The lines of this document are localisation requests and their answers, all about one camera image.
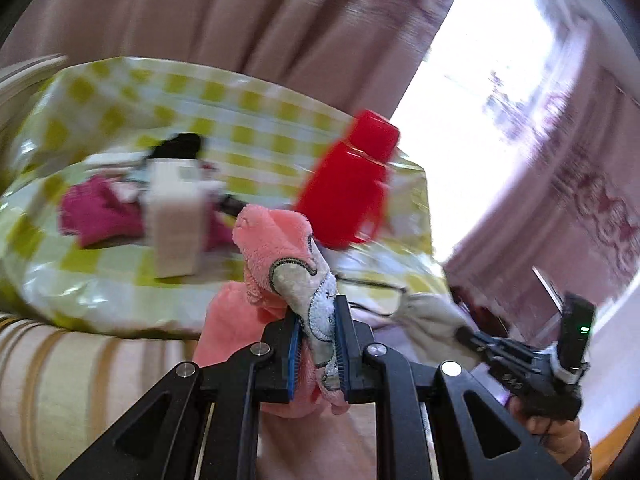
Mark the magenta cloth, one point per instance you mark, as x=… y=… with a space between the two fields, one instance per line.
x=100 y=215

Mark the black cloth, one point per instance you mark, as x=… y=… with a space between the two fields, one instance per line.
x=177 y=146

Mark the cream wooden furniture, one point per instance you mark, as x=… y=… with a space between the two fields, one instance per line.
x=25 y=80

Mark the pink lace curtain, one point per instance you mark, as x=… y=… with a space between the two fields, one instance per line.
x=590 y=200

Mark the striped sofa cover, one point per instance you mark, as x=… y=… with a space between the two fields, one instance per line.
x=75 y=385

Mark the grey cloth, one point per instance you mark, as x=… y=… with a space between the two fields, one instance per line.
x=435 y=320

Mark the beige curtain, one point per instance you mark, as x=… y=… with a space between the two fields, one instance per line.
x=225 y=15

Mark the red thermos flask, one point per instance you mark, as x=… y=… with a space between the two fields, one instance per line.
x=345 y=190

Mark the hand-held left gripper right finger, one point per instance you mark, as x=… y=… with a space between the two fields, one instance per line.
x=342 y=345

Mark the pink plush cloth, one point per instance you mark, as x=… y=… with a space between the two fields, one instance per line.
x=270 y=245

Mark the white plastic device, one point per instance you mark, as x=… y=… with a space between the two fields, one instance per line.
x=175 y=225

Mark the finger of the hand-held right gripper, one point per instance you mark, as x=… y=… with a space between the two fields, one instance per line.
x=482 y=345

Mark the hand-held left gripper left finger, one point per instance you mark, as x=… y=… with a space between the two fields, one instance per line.
x=295 y=355

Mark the green checked tablecloth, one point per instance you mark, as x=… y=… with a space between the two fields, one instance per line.
x=260 y=125

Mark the person's right forearm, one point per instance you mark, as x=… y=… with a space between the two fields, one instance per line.
x=577 y=460

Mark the person's right hand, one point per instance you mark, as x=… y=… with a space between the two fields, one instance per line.
x=555 y=435

